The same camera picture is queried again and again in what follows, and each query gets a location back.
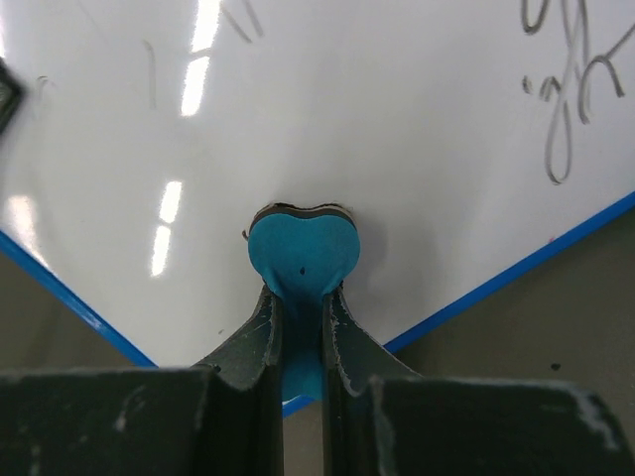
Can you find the blue framed whiteboard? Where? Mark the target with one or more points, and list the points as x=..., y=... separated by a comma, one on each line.
x=471, y=140

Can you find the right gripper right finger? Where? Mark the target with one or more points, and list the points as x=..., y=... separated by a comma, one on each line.
x=382, y=418

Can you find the blue heart-shaped eraser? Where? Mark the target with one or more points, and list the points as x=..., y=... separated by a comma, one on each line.
x=302, y=254

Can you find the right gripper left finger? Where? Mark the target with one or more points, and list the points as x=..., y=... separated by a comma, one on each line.
x=221, y=416

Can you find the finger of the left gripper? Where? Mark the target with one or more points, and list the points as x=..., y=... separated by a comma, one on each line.
x=12, y=95

